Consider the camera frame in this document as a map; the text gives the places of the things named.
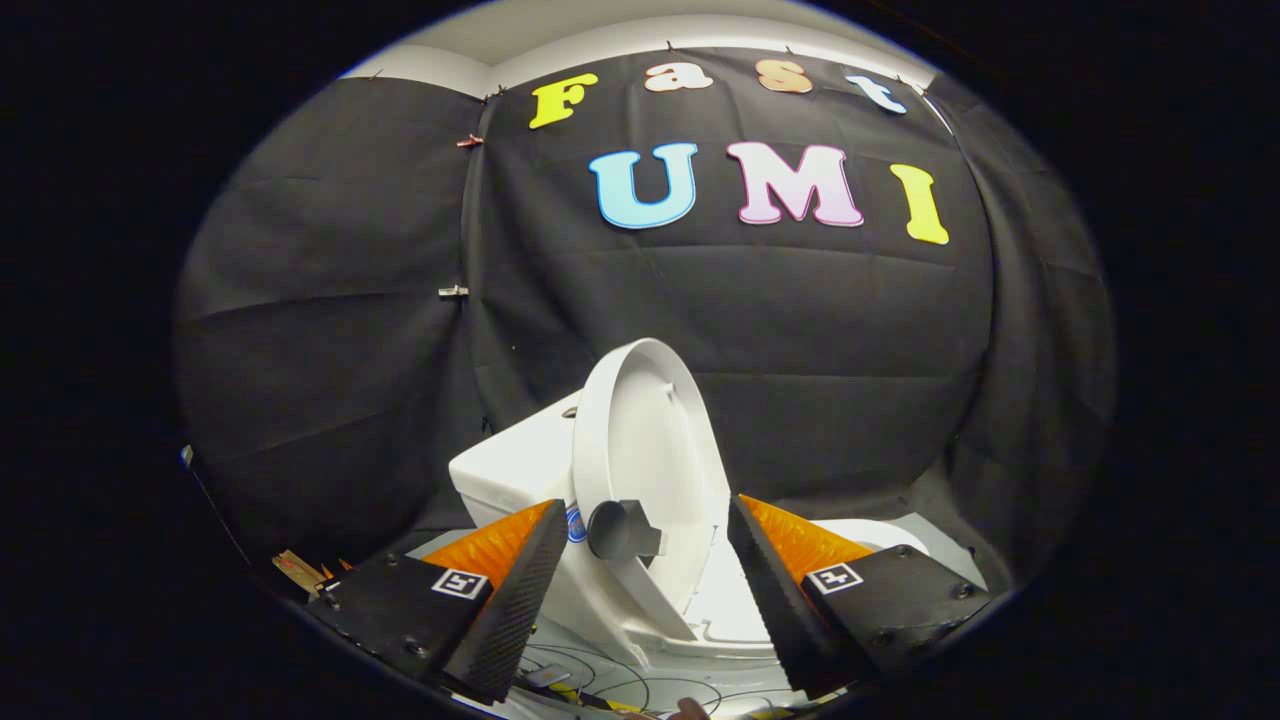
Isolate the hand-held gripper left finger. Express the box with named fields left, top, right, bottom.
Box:
left=310, top=499, right=569, bottom=705

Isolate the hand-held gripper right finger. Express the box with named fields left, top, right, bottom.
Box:
left=726, top=494, right=993, bottom=698

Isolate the black lid handle knob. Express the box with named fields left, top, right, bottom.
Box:
left=586, top=499, right=669, bottom=563

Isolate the white toilet lid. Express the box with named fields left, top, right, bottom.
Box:
left=569, top=338, right=734, bottom=643

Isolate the yellow black tape strip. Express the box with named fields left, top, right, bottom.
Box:
left=543, top=680, right=646, bottom=715

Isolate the small wooden piece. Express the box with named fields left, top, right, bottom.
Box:
left=271, top=549, right=327, bottom=597

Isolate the black backdrop cloth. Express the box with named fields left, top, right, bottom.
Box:
left=172, top=45, right=1117, bottom=601

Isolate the thin black floor cable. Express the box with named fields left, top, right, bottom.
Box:
left=512, top=645, right=776, bottom=717

